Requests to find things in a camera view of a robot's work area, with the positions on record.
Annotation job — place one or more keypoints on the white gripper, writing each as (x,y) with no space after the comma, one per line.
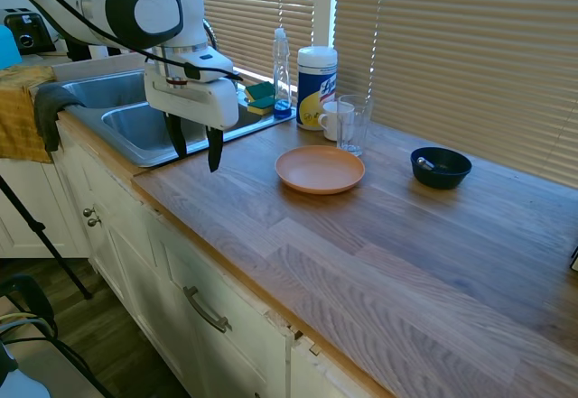
(198,102)

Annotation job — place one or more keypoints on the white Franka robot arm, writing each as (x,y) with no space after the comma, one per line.
(153,10)

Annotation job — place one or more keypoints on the stainless steel double sink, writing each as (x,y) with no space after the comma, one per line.
(135,134)

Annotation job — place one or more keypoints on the white mug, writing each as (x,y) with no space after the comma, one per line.
(329,123)

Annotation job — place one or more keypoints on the yellow green sponge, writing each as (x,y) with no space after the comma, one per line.
(259,89)
(261,105)

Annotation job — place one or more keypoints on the clear dish soap bottle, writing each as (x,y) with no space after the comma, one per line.
(282,73)

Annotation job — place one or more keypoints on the orange plate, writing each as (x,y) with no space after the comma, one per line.
(318,170)

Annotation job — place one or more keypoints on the round metal cabinet knob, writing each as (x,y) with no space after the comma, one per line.
(94,222)
(88,212)

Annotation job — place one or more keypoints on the Lysol wipes canister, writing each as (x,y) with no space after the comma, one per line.
(316,86)

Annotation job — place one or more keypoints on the white kitchen cabinet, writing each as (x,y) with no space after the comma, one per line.
(149,271)

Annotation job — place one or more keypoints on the narrow beige window blind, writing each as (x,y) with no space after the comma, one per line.
(253,10)

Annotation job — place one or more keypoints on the grey cloth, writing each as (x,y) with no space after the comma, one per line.
(45,109)

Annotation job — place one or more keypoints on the clear drinking glass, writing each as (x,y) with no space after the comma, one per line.
(357,132)

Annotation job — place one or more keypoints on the black tripod leg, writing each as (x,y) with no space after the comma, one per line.
(40,233)

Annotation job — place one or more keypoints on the yellow cloth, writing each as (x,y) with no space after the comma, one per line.
(15,113)

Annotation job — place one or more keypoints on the black toaster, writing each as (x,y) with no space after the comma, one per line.
(27,30)

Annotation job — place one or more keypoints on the light blue plastic object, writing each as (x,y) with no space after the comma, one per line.
(6,48)

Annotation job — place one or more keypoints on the metal spoon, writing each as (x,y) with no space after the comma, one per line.
(424,162)

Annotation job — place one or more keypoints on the dark blue bowl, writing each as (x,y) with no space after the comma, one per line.
(440,177)

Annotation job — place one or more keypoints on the wide beige window blind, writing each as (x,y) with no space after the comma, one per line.
(451,55)

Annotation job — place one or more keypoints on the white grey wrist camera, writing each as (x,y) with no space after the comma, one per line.
(212,62)

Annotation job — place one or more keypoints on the white window frame post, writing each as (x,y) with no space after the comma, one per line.
(325,5)

